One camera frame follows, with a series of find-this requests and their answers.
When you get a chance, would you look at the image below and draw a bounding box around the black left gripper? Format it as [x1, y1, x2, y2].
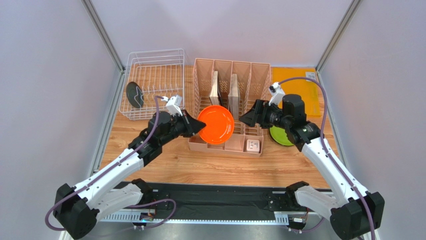
[159, 109, 206, 146]

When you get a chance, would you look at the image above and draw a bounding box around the orange plate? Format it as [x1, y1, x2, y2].
[197, 105, 235, 145]

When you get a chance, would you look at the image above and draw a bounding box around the green plate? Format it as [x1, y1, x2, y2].
[269, 126, 294, 147]

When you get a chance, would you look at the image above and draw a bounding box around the dark teal plate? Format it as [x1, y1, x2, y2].
[125, 81, 145, 109]

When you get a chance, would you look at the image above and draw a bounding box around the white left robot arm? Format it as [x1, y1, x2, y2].
[45, 110, 206, 240]

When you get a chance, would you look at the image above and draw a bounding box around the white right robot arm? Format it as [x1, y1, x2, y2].
[239, 94, 385, 240]

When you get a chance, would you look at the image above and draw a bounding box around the right wooden board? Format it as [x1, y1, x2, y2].
[228, 73, 240, 120]

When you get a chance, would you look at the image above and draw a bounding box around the wooden board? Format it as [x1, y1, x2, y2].
[228, 73, 240, 120]
[208, 70, 222, 106]

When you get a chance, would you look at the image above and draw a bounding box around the white power socket cube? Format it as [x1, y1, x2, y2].
[245, 139, 261, 154]

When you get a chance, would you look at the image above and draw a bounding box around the left wooden board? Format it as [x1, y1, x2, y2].
[208, 70, 222, 106]

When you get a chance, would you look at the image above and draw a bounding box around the pink plastic file organizer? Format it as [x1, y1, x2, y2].
[188, 58, 271, 157]

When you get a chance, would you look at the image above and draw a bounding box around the white label sticker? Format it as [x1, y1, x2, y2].
[305, 72, 316, 81]

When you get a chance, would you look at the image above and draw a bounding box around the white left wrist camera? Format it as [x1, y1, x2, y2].
[161, 94, 183, 116]

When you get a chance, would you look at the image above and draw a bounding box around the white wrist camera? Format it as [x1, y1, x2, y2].
[161, 94, 183, 116]
[268, 82, 285, 106]

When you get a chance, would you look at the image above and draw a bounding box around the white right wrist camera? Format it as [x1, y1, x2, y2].
[268, 82, 285, 106]

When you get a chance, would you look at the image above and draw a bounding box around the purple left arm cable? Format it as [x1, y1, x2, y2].
[44, 95, 178, 232]

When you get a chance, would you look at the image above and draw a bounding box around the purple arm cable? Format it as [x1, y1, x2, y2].
[277, 77, 377, 240]
[44, 95, 178, 232]

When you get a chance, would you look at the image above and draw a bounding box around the white wire dish rack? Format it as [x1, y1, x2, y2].
[118, 48, 186, 121]

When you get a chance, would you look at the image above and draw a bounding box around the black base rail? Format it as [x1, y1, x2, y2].
[133, 183, 309, 230]

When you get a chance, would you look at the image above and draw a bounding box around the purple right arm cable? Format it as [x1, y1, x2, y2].
[277, 77, 377, 240]

